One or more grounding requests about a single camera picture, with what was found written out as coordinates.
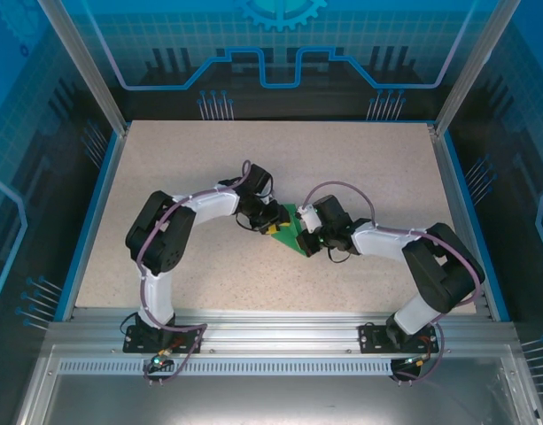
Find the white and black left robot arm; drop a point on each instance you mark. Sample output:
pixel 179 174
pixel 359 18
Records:
pixel 158 292

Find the aluminium frame post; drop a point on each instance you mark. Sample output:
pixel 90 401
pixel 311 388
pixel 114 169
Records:
pixel 472 75
pixel 90 75

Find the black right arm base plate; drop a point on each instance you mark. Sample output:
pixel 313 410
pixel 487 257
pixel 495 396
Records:
pixel 368 338

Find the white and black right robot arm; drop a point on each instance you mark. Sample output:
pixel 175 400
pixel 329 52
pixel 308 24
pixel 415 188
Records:
pixel 386 241

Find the aluminium side rail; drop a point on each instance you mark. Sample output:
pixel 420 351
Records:
pixel 446 168

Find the blue table edge strip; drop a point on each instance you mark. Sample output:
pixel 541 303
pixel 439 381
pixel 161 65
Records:
pixel 458 168
pixel 94 221

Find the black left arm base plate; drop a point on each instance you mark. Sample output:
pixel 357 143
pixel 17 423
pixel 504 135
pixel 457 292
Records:
pixel 136 343

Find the aluminium mounting rail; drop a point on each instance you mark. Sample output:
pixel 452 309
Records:
pixel 275 332

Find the grey metal tray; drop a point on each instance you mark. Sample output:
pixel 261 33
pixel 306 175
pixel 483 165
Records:
pixel 271 403

